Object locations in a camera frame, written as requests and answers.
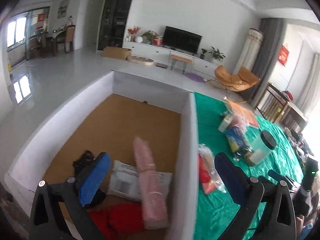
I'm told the clear jar with black lid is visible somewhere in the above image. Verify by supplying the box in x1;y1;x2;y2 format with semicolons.
244;130;277;166

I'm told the black display cabinet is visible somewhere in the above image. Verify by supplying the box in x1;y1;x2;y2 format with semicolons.
98;0;132;50

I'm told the white mailer pouch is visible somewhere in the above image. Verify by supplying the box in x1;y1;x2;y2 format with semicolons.
107;160;172;202

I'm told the orange lounge chair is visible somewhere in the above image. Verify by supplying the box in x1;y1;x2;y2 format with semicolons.
208;65;260;92

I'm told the white cardboard box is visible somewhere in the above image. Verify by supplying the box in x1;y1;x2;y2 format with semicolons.
7;70;200;240

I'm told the green potted plant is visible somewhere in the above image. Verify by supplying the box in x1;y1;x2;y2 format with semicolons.
209;46;226;62

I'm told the white tv cabinet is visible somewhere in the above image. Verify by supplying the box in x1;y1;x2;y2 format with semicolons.
122;41;217;79

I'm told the small wooden bench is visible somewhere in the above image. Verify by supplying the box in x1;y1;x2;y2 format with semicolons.
170;54;193;74

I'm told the red packet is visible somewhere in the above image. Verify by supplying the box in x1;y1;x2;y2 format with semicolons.
89;202;145;239

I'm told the green satin tablecloth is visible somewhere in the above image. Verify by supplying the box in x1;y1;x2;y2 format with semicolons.
194;93;303;239

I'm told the red flower vase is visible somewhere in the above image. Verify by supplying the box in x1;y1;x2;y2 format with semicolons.
127;26;141;42

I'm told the grey curtain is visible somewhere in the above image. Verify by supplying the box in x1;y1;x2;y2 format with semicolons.
250;18;286;108

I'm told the blue snack bag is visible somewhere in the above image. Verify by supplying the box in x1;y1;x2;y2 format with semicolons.
225;126;249;155

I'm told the orange book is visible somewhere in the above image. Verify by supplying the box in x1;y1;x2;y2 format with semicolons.
226;101;259;129

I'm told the pink roll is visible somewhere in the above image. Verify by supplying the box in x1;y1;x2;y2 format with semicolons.
133;137;169;230

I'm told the brown cardboard box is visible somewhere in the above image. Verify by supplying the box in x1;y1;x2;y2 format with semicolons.
102;47;132;60

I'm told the black television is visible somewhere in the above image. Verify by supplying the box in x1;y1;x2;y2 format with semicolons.
162;26;202;54

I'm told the black item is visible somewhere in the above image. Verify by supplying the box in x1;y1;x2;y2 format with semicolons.
73;150;95;177

